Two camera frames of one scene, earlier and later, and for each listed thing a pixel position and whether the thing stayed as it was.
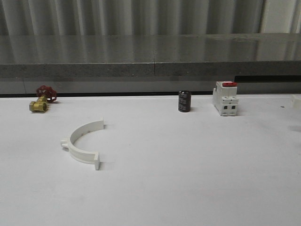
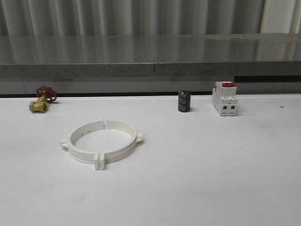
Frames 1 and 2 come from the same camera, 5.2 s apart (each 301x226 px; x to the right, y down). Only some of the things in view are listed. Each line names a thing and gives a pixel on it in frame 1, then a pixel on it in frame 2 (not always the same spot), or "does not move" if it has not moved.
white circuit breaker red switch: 225,97 does not move
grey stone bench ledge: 153,55 does not move
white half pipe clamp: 296,103 -> 108,124
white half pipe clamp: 83,155 does not move
